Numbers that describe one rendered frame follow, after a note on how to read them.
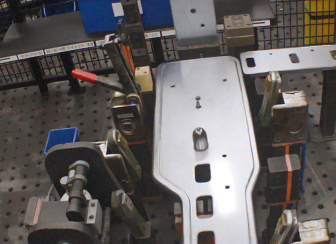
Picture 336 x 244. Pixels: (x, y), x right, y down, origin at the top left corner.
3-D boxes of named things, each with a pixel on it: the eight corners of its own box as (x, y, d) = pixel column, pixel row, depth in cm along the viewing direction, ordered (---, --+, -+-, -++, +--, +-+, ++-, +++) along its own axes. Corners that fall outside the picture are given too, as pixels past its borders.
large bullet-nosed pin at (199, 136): (209, 154, 97) (206, 132, 92) (194, 156, 97) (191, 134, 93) (208, 144, 99) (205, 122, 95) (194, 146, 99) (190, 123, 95)
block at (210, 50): (227, 124, 144) (219, 45, 124) (190, 128, 145) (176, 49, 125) (227, 118, 146) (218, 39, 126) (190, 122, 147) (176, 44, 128)
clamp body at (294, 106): (307, 205, 116) (318, 108, 93) (265, 211, 117) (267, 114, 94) (301, 180, 123) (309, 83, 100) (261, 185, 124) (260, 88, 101)
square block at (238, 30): (258, 124, 142) (254, 26, 118) (234, 127, 143) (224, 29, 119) (255, 107, 148) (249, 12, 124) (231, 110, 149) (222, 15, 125)
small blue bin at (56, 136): (81, 171, 139) (72, 151, 133) (52, 173, 140) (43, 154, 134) (85, 146, 147) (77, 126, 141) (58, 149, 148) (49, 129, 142)
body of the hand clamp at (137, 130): (163, 200, 125) (137, 104, 102) (139, 202, 126) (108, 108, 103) (163, 184, 130) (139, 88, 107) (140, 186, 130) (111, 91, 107)
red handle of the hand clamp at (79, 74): (138, 96, 102) (72, 73, 98) (134, 103, 103) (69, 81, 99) (139, 84, 105) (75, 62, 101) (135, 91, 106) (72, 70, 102)
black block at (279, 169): (300, 246, 107) (312, 173, 87) (259, 252, 108) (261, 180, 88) (295, 221, 113) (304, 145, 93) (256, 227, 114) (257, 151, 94)
